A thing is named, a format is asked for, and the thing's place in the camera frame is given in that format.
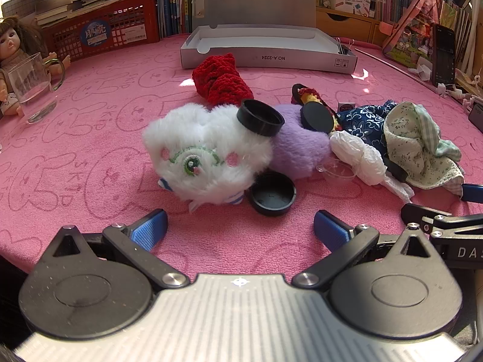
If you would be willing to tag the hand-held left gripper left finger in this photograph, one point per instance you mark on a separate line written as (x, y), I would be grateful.
(151, 230)

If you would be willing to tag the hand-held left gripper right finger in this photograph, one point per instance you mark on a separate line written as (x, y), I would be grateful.
(332, 230)

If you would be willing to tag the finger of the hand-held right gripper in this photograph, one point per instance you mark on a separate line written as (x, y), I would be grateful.
(419, 215)
(473, 191)

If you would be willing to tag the small clear plastic cup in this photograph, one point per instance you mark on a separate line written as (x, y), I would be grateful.
(336, 175)

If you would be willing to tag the black lens cap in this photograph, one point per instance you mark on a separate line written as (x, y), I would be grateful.
(271, 196)

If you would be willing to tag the green floral cloth scrunchie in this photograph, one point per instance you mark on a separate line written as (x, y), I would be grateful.
(407, 139)

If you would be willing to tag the white tissue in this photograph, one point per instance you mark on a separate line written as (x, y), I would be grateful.
(358, 151)

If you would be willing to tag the purple plush toy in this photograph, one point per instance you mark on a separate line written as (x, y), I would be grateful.
(298, 147)

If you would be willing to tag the white plush toy with eye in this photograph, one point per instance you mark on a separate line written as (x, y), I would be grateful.
(196, 135)

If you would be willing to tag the black round lid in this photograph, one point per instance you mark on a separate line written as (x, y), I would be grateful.
(317, 117)

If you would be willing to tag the tall black round cap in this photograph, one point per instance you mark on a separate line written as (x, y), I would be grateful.
(256, 122)

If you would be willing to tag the yellow red crochet toy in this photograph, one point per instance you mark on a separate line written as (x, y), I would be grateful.
(307, 92)

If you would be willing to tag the red crochet scrunchie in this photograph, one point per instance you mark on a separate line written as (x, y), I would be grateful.
(219, 79)

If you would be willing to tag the grey cardboard box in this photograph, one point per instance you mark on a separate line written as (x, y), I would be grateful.
(264, 58)

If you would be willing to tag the black power adapter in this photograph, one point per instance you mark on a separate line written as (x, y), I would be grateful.
(477, 117)

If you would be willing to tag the pink bunny print mat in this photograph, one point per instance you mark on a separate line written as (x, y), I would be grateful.
(94, 158)

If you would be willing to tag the white folded paper figure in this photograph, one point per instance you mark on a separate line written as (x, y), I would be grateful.
(420, 69)

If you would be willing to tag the black phone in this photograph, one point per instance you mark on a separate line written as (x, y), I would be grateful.
(443, 56)

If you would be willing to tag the thin metal rod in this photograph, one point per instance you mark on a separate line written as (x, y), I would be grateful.
(396, 68)

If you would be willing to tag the pink picture box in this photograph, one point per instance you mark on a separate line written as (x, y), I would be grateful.
(407, 41)

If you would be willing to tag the white metal rack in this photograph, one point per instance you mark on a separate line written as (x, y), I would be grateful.
(471, 26)

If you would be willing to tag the black binder clip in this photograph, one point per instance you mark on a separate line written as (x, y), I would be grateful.
(341, 47)

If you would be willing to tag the clear glass mug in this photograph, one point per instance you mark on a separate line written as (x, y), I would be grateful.
(32, 90)

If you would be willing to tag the wooden drawer organizer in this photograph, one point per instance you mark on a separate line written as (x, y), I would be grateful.
(339, 26)

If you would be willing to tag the red plastic basket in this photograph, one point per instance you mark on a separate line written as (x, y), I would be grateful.
(124, 22)

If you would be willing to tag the brown-haired doll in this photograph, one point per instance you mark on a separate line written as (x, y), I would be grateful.
(11, 39)

